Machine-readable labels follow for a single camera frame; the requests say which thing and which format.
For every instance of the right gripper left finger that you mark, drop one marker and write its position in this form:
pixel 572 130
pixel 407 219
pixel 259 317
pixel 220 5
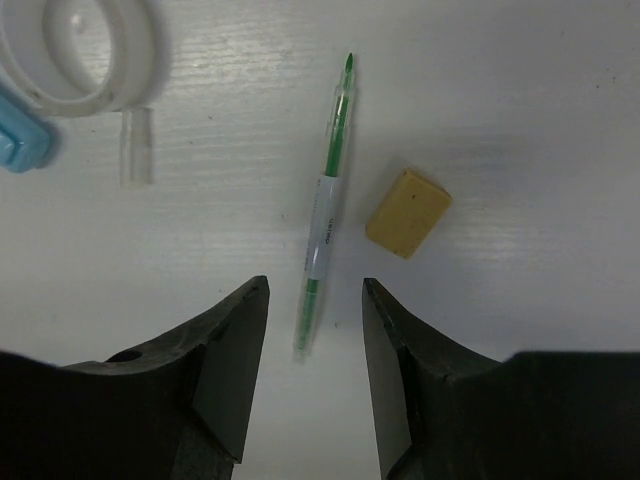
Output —
pixel 174 407

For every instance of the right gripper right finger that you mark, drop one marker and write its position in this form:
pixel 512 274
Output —
pixel 443 411

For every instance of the green pen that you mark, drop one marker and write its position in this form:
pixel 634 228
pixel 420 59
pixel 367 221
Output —
pixel 324 214

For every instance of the yellow eraser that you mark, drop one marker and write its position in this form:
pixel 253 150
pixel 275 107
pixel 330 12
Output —
pixel 407 214

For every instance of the small clear cap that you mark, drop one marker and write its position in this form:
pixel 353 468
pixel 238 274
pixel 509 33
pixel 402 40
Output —
pixel 136 156

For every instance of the blue highlighter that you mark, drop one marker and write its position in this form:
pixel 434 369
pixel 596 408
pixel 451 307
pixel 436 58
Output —
pixel 27 142

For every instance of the clear tape roll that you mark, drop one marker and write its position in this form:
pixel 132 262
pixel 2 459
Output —
pixel 82 58

